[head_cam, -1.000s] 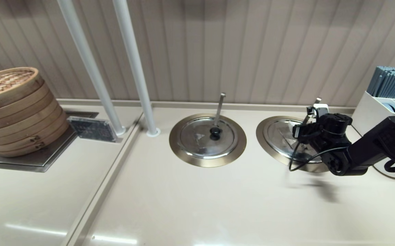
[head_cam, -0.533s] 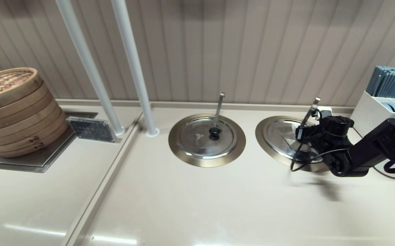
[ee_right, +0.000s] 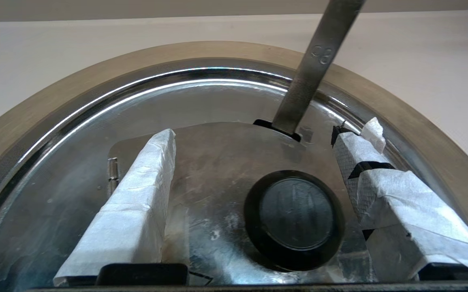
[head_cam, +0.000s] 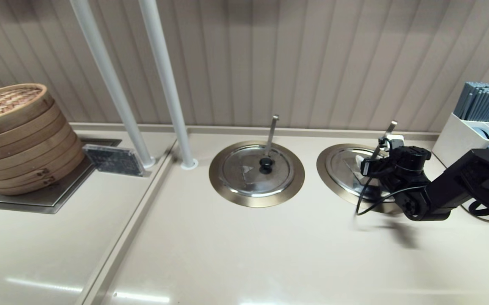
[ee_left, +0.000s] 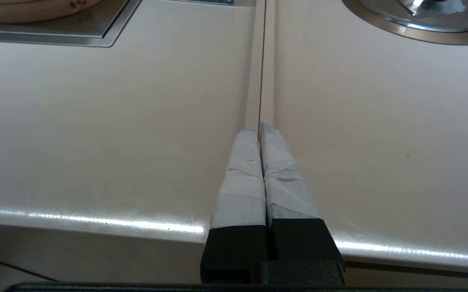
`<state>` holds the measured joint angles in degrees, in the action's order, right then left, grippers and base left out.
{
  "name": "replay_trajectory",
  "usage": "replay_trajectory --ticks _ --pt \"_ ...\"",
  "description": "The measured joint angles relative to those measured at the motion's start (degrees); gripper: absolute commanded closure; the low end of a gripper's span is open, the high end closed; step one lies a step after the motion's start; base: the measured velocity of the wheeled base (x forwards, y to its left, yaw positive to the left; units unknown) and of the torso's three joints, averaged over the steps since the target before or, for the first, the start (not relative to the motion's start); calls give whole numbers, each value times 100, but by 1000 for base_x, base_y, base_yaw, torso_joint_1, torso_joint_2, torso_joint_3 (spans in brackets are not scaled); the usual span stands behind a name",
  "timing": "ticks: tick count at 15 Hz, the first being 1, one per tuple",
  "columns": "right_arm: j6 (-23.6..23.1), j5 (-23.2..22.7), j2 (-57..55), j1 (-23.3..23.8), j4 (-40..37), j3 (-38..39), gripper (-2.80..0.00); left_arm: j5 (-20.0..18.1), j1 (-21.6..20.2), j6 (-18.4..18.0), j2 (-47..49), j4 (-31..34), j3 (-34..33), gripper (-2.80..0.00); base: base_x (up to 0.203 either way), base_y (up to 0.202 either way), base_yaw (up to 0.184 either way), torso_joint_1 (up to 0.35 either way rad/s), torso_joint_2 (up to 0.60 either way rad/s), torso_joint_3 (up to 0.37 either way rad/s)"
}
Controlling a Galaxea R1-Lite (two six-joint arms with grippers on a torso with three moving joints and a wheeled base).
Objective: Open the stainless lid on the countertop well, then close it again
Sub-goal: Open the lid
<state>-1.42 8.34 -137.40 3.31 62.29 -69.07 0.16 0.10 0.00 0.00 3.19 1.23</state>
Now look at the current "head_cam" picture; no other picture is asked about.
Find steel pot lid black knob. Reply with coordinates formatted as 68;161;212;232
326;147;391;202
220;144;294;198

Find white cutlery holder box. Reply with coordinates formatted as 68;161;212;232
433;112;489;168

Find grey-blue chopstick bundle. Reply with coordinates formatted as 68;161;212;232
454;82;489;122

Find white metal pole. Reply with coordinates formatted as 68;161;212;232
69;0;157;169
138;0;199;171

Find clear acrylic label sign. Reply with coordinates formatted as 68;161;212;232
83;144;146;177

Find stacked bamboo steamer baskets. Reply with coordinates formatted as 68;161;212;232
0;83;86;196

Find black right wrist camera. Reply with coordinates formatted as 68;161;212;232
361;158;384;177

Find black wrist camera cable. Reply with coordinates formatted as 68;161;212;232
354;176;429;216

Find left ladle handle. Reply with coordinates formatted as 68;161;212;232
263;115;279;158

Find steel steamer base plate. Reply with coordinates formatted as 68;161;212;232
0;138;122;214

